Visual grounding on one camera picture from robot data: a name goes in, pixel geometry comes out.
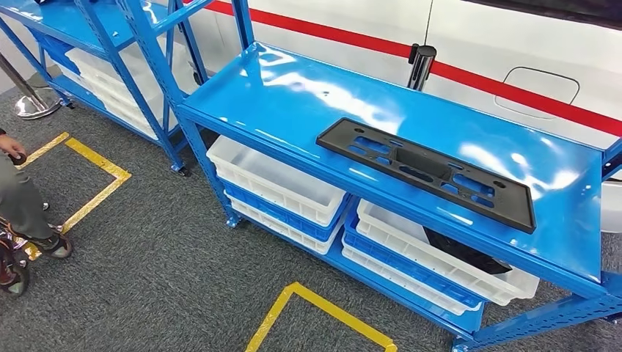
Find blue metal shelf rack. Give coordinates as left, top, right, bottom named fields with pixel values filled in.
left=116, top=0, right=622, bottom=352
left=0, top=0, right=215, bottom=177

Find long black plastic part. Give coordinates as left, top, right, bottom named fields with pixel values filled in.
left=315, top=117, right=537, bottom=235

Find stacked white plastic crates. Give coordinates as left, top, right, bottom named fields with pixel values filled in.
left=64, top=37, right=198, bottom=142

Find white car with red stripe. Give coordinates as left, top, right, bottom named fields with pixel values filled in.
left=175, top=0, right=622, bottom=234

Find person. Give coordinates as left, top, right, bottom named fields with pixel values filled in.
left=0, top=127, right=74, bottom=260

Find black stool chrome base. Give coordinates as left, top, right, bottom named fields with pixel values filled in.
left=0, top=217, right=30, bottom=297

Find black stanchion post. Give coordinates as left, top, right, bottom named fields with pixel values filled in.
left=407, top=43, right=437, bottom=92

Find chrome stanchion post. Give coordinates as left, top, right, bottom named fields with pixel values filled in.
left=0, top=52, right=63, bottom=120

